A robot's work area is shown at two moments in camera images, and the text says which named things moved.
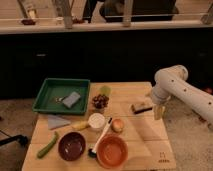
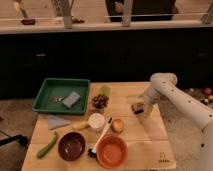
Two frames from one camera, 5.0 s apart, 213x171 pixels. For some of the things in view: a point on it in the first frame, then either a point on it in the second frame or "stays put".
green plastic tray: [63, 96] stays put
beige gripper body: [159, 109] → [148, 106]
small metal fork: [58, 99] stays put
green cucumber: [48, 146] stays put
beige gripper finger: [163, 115] → [151, 110]
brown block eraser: [141, 107] stays put
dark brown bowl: [72, 146] stays put
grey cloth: [55, 122] stays put
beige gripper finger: [157, 116] → [146, 114]
